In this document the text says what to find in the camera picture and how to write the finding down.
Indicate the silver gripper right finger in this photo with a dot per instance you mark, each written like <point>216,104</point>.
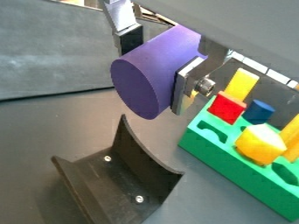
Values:
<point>192,79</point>

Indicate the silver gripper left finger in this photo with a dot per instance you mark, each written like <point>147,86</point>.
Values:
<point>127,31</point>

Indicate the purple cylinder block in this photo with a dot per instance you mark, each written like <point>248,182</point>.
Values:
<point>143,73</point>

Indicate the red cube block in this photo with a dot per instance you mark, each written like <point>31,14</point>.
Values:
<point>227,107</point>

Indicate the tall yellow rectangular block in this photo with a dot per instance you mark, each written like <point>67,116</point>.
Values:
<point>241,84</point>

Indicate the blue cylinder block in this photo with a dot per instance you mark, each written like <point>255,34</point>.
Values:
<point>258,112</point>

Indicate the green shape sorter base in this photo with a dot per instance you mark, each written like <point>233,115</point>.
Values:
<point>208,139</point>

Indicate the yellow pentagon block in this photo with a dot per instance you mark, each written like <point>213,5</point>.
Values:
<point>260,144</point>

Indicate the yellow star block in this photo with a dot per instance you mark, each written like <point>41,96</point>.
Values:
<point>290,136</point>

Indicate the black curved holder stand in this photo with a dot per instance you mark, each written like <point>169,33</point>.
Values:
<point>121,183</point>

